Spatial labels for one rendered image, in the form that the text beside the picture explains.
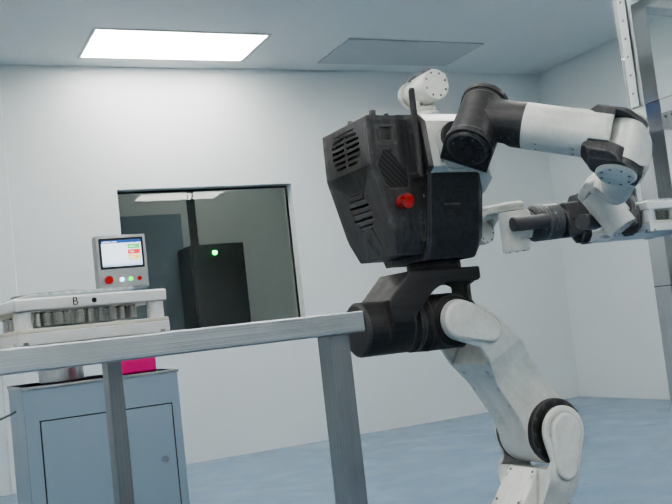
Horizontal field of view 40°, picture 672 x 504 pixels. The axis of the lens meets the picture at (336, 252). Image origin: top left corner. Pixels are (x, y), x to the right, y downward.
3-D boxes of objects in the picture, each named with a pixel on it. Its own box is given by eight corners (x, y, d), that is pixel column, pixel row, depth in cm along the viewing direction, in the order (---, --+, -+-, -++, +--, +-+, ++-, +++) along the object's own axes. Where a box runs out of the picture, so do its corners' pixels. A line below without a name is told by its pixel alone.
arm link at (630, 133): (638, 170, 191) (667, 124, 173) (629, 214, 187) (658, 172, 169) (587, 158, 192) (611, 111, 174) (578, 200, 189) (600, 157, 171)
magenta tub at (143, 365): (118, 375, 375) (116, 354, 376) (112, 375, 386) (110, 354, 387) (157, 371, 382) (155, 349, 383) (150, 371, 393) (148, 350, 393)
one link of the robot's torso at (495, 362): (567, 479, 198) (430, 330, 187) (516, 471, 214) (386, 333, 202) (601, 425, 204) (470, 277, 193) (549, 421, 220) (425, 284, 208)
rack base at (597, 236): (649, 238, 246) (648, 229, 246) (724, 225, 224) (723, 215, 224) (578, 244, 235) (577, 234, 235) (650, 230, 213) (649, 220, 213)
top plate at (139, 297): (14, 313, 135) (13, 299, 135) (-27, 323, 155) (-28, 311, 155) (167, 300, 150) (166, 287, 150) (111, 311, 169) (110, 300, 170)
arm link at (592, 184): (596, 185, 205) (611, 157, 192) (622, 216, 202) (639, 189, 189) (573, 200, 203) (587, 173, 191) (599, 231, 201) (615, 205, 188)
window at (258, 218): (127, 350, 656) (111, 190, 665) (126, 350, 657) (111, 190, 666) (303, 330, 716) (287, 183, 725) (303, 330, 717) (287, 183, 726)
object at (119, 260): (108, 374, 407) (95, 235, 412) (103, 374, 417) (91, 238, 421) (159, 368, 417) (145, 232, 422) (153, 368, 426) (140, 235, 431)
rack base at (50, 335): (17, 346, 135) (15, 330, 135) (-25, 353, 155) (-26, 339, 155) (170, 330, 149) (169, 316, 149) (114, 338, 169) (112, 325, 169)
